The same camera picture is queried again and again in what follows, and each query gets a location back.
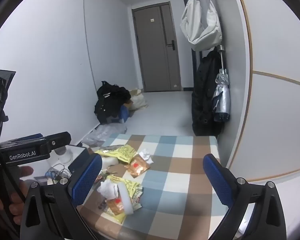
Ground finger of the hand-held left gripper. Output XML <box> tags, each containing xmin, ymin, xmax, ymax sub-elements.
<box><xmin>41</xmin><ymin>132</ymin><xmax>72</xmax><ymax>154</ymax></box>

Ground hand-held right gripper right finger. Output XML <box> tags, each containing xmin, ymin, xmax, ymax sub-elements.
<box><xmin>202</xmin><ymin>153</ymin><xmax>294</xmax><ymax>240</ymax></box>

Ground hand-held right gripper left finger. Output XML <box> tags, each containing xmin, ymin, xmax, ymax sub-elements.
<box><xmin>20</xmin><ymin>152</ymin><xmax>103</xmax><ymax>240</ymax></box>

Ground white tissue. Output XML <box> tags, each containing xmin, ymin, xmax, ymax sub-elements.
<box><xmin>97</xmin><ymin>180</ymin><xmax>120</xmax><ymax>200</ymax></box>
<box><xmin>139</xmin><ymin>149</ymin><xmax>154</xmax><ymax>164</ymax></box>

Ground yellow bread wrapper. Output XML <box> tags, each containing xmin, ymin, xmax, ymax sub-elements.
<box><xmin>105</xmin><ymin>175</ymin><xmax>143</xmax><ymax>224</ymax></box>
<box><xmin>94</xmin><ymin>144</ymin><xmax>138</xmax><ymax>164</ymax></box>

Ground gold snack wrapper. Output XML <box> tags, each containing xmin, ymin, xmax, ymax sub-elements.
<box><xmin>124</xmin><ymin>154</ymin><xmax>150</xmax><ymax>178</ymax></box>
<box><xmin>106</xmin><ymin>197</ymin><xmax>127</xmax><ymax>217</ymax></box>

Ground white shoulder bag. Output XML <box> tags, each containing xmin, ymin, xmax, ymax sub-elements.
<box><xmin>180</xmin><ymin>0</ymin><xmax>223</xmax><ymax>52</ymax></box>

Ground person's left hand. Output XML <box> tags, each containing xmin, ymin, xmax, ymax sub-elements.
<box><xmin>0</xmin><ymin>166</ymin><xmax>34</xmax><ymax>218</ymax></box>

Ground white reed diffuser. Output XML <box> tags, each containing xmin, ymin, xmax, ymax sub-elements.
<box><xmin>55</xmin><ymin>145</ymin><xmax>73</xmax><ymax>164</ymax></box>

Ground white bedside table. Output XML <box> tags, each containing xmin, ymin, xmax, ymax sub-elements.
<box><xmin>17</xmin><ymin>144</ymin><xmax>88</xmax><ymax>185</ymax></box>

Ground clear plastic bag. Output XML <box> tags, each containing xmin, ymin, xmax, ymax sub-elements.
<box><xmin>81</xmin><ymin>124</ymin><xmax>128</xmax><ymax>147</ymax></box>

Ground black clothes pile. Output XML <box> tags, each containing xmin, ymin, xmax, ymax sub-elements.
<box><xmin>94</xmin><ymin>81</ymin><xmax>132</xmax><ymax>125</ymax></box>

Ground black hanging coat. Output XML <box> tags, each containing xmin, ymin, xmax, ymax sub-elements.
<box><xmin>191</xmin><ymin>50</ymin><xmax>223</xmax><ymax>137</ymax></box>

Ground silver folded umbrella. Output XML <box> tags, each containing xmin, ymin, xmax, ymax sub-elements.
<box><xmin>212</xmin><ymin>45</ymin><xmax>232</xmax><ymax>123</ymax></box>

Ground beige tote bag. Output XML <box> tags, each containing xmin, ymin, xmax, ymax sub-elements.
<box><xmin>126</xmin><ymin>89</ymin><xmax>149</xmax><ymax>110</ymax></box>

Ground grey door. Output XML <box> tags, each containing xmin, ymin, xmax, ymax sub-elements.
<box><xmin>132</xmin><ymin>2</ymin><xmax>183</xmax><ymax>92</ymax></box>

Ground white wood-edged panel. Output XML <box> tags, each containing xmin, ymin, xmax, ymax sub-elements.
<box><xmin>226</xmin><ymin>0</ymin><xmax>300</xmax><ymax>182</ymax></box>

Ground tangled cables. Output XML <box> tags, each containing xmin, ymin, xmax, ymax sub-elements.
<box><xmin>46</xmin><ymin>164</ymin><xmax>73</xmax><ymax>183</ymax></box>

